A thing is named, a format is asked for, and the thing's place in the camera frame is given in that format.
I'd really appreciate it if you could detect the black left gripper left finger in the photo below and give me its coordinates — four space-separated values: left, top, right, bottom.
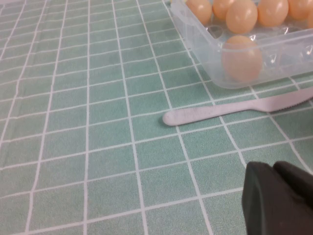
241 161 313 235

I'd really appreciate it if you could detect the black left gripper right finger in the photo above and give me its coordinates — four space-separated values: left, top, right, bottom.
273 160 313 209

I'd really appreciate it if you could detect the tan plastic egg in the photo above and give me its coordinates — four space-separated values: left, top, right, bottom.
212 0 235 21
287 0 313 21
185 0 213 25
225 0 258 34
221 35 264 83
257 0 289 27

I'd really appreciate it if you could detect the clear plastic egg box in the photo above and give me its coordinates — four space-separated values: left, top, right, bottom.
170 0 313 89

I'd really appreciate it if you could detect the pink plastic knife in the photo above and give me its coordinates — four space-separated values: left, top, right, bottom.
162 87 313 127

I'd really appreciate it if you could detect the green checked tablecloth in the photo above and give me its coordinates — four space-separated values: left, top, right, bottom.
0 0 313 235

